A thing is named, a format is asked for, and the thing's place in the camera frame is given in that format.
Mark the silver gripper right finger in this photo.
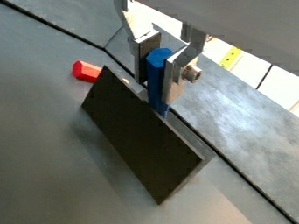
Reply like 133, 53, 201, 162
162, 23, 207, 104

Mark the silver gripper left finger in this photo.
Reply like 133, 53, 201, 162
114, 0, 162, 84

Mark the blue hexagonal peg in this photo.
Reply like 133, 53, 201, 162
146, 48, 174, 117

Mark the black angle fixture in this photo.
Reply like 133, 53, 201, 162
82, 67, 215, 203

